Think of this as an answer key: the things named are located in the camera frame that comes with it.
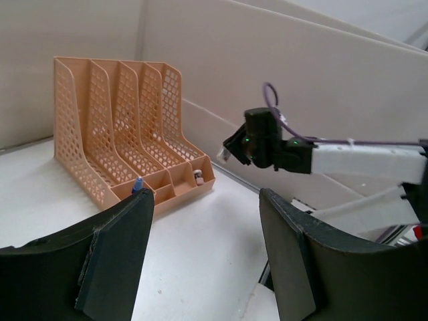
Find peach plastic file organizer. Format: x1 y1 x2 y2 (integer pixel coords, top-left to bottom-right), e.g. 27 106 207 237
53 57 215 214

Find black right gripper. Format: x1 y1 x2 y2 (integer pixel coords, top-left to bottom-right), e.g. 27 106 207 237
223 108 282 169

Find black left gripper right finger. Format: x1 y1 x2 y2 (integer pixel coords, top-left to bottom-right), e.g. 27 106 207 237
259 189 427 320

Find pink white stapler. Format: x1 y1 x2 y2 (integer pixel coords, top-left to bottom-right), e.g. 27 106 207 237
193 169 205 186

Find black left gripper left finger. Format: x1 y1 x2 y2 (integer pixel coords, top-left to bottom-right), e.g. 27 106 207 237
1 189 154 320

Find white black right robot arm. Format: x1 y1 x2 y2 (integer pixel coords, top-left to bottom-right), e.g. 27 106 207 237
217 108 427 235

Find staples box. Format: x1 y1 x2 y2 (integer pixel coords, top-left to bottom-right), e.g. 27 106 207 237
217 146 231 164

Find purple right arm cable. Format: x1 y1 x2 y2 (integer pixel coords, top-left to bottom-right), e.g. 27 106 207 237
263 82 425 146

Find blue cap glue bottle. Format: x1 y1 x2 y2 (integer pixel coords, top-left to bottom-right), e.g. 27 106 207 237
131 177 144 194

